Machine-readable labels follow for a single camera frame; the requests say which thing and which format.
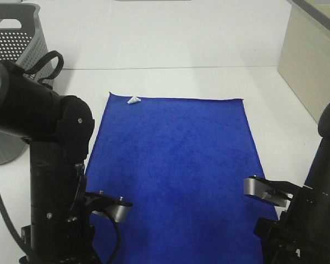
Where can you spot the blue microfibre towel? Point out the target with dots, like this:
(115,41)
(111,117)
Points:
(182,164)

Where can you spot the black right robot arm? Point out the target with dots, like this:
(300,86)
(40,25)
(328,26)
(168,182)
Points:
(302,233)

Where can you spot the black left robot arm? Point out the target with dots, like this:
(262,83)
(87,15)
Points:
(58,130)

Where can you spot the beige storage box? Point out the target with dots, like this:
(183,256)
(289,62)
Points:
(305,57)

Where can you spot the grey perforated plastic basket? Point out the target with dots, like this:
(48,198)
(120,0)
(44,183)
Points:
(22,41)

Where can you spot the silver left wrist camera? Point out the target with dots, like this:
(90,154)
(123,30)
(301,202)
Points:
(107,206)

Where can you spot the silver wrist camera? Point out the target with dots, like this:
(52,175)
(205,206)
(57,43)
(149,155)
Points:
(107,206)
(276,193)

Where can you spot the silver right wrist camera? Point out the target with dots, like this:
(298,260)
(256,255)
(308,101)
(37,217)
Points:
(276,193)

